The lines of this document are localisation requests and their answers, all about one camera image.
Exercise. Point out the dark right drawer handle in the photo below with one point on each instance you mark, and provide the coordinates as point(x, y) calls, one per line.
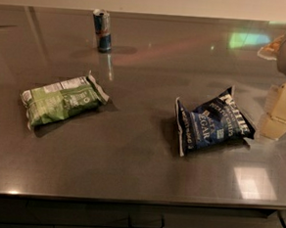
point(281, 219)

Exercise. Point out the dark drawer handle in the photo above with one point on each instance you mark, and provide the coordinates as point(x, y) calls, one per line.
point(281, 219)
point(146, 221)

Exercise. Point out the blue energy drink can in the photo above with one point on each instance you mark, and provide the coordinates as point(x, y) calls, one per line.
point(103, 30)

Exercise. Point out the blue kettle chip bag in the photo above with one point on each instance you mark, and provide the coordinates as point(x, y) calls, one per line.
point(218, 120)

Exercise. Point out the green jalapeno chip bag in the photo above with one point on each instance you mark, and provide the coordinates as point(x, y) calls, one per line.
point(62, 100)

